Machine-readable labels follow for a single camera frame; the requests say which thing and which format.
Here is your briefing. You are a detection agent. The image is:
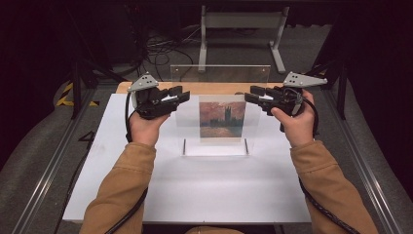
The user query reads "person's right hand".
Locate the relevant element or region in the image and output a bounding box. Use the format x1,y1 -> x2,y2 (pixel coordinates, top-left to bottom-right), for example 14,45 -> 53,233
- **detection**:
270,89 -> 317,149

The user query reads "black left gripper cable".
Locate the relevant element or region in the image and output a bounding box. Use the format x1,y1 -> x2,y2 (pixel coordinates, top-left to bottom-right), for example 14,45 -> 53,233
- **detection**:
103,92 -> 149,234

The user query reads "aluminium floor rail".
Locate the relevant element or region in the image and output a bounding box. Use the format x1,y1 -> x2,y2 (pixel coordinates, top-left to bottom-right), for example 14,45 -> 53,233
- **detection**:
320,89 -> 404,234
11,87 -> 99,234

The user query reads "white board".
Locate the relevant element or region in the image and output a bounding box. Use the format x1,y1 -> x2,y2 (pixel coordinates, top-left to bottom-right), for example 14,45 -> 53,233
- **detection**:
61,93 -> 313,225

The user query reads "person's lap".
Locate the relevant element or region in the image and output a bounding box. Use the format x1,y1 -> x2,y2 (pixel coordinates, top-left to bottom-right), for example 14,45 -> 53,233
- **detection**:
182,226 -> 245,234

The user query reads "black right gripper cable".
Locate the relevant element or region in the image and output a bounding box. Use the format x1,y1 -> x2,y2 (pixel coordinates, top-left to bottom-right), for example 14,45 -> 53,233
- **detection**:
297,96 -> 362,234

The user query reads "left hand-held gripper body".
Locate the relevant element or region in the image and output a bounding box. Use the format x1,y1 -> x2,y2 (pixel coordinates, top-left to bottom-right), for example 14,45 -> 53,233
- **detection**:
127,71 -> 173,121

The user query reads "black tripod stand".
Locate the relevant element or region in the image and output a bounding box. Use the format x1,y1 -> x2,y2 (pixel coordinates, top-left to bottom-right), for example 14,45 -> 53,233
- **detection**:
62,6 -> 129,120
305,57 -> 351,121

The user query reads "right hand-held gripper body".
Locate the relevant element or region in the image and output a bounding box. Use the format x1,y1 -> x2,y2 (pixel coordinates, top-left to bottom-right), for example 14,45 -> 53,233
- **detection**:
265,70 -> 328,118

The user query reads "painting picture card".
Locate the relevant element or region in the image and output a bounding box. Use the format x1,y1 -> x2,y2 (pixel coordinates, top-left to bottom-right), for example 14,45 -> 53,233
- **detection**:
198,94 -> 247,139

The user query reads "person's left hand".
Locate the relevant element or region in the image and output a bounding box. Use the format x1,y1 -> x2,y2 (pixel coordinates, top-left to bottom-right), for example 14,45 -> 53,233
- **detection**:
128,109 -> 170,148

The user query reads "tangle of black floor cables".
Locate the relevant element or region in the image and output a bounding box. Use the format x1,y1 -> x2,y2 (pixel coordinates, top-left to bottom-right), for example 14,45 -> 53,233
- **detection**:
134,27 -> 196,83

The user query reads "yellow black floor tape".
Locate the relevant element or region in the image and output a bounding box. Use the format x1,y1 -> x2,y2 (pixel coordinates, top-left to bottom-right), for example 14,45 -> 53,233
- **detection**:
55,81 -> 100,108
305,63 -> 326,79

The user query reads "clear acrylic photo frame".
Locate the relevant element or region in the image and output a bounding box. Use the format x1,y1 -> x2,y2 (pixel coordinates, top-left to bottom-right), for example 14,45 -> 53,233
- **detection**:
169,63 -> 273,158

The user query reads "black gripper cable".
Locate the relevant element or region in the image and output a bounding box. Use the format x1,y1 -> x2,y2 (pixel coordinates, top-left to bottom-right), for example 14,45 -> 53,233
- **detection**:
297,96 -> 362,234
103,92 -> 149,234

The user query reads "white metal stand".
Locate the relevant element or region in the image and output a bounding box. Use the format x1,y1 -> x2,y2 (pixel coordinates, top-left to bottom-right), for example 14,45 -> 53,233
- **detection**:
197,4 -> 291,75

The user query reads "wooden table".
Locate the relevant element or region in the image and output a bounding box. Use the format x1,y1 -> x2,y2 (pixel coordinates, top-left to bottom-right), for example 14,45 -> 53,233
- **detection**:
115,81 -> 286,97

